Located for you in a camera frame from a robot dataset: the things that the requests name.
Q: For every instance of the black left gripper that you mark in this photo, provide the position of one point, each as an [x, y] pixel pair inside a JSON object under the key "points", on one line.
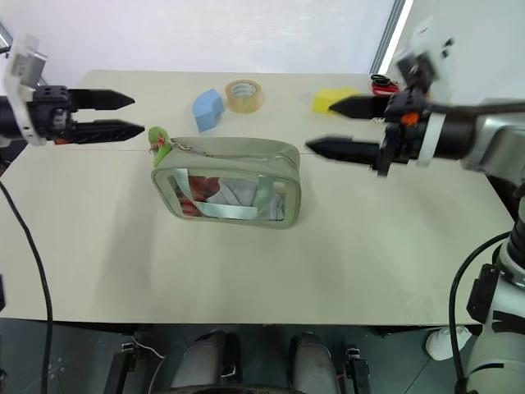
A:
{"points": [[51, 107]]}

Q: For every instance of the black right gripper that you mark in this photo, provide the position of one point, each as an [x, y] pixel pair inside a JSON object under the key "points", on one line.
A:
{"points": [[404, 111]]}

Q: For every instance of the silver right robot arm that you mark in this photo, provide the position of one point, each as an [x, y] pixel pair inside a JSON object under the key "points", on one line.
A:
{"points": [[496, 135]]}

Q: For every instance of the beige pouch with clear window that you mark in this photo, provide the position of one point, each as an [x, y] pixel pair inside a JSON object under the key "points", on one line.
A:
{"points": [[246, 147]]}

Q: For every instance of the dark red cloth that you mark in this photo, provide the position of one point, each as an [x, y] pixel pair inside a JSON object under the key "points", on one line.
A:
{"points": [[201, 186]]}

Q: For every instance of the light grey cloth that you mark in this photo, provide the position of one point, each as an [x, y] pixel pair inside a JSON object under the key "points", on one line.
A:
{"points": [[238, 195]]}

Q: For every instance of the yellow sponge block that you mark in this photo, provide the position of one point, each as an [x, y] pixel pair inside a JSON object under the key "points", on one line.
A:
{"points": [[328, 100]]}

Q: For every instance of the green zipper pull charm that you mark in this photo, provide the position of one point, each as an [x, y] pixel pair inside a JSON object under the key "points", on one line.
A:
{"points": [[158, 135]]}

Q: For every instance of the blue foam block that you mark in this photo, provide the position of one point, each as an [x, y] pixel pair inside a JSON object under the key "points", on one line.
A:
{"points": [[207, 108]]}

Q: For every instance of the clear packing tape roll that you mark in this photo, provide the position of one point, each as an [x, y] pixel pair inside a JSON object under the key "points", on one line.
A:
{"points": [[238, 104]]}

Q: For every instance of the white object on floor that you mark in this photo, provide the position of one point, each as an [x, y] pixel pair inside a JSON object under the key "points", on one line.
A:
{"points": [[441, 344]]}

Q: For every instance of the grey rounded robot leg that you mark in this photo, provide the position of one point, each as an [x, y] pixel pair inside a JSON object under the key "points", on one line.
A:
{"points": [[205, 361], [313, 361]]}

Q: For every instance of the grey window frame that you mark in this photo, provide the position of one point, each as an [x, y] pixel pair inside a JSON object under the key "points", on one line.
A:
{"points": [[389, 37]]}

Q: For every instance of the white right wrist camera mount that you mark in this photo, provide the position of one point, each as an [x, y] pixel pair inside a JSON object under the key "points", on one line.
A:
{"points": [[426, 41]]}

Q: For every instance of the black floor bracket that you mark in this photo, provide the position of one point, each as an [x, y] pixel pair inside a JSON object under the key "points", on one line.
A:
{"points": [[121, 365], [357, 369]]}

